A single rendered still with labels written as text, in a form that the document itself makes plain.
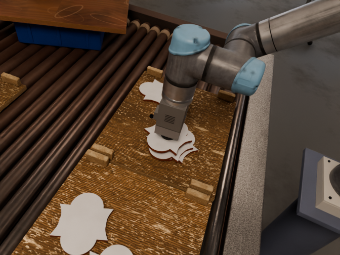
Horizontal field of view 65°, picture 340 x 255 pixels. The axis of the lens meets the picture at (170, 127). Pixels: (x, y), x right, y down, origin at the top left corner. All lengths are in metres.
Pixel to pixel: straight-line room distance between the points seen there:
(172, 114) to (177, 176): 0.17
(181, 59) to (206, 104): 0.40
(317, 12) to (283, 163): 1.69
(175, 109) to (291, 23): 0.29
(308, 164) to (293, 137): 1.47
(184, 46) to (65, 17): 0.64
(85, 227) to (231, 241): 0.33
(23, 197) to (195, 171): 0.42
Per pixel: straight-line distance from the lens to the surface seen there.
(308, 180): 0.96
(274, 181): 2.08
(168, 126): 0.65
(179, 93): 0.58
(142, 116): 0.83
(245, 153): 0.85
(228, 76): 0.53
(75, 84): 0.96
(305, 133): 2.58
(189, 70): 0.54
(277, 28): 0.63
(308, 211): 0.89
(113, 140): 0.76
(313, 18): 0.62
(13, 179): 0.75
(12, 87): 0.95
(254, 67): 0.54
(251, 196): 0.77
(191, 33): 0.54
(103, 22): 1.06
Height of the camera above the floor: 1.52
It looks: 47 degrees down
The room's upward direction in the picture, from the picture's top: 13 degrees clockwise
